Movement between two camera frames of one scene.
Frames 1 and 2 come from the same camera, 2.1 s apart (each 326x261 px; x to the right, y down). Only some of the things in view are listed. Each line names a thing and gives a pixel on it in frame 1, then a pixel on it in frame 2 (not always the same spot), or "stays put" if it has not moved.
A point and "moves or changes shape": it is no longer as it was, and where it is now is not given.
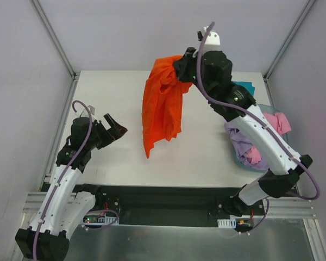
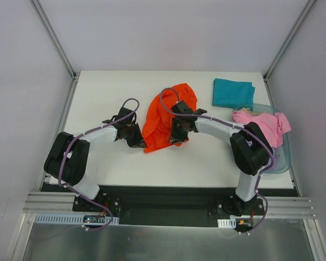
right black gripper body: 183,68 -> 177,134
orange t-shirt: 162,104 moves or changes shape
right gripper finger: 183,73 -> 173,140
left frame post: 54,37 stays put
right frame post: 284,47 stays put
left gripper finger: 118,131 -> 136,133
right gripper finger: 184,62 -> 184,136
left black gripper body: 104,133 -> 136,135
